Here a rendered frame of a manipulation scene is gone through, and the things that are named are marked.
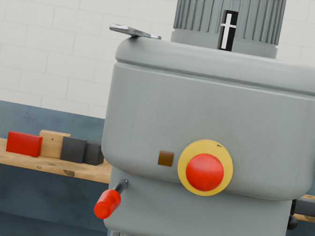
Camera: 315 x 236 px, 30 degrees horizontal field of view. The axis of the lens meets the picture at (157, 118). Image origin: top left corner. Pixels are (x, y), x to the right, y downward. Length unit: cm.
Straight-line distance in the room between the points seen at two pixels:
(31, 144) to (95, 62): 96
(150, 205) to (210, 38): 36
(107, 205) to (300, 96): 24
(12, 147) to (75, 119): 70
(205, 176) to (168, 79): 12
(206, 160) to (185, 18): 49
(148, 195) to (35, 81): 458
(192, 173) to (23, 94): 478
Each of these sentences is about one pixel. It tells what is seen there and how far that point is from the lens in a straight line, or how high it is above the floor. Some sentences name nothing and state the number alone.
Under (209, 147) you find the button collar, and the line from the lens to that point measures 64.
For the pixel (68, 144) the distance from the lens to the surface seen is 474.
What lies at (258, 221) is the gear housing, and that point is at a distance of 78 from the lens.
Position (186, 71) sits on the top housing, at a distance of 65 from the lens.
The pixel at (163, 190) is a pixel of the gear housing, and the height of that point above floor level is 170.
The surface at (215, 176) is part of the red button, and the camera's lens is 61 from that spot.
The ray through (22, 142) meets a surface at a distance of 478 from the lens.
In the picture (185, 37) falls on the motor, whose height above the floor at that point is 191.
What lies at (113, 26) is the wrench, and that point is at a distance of 61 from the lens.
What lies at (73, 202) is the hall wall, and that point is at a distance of 537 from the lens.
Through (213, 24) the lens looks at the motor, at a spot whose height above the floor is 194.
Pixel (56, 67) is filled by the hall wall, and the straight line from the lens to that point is 526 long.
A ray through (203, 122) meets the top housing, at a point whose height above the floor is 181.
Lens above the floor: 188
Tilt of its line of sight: 7 degrees down
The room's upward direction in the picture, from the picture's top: 10 degrees clockwise
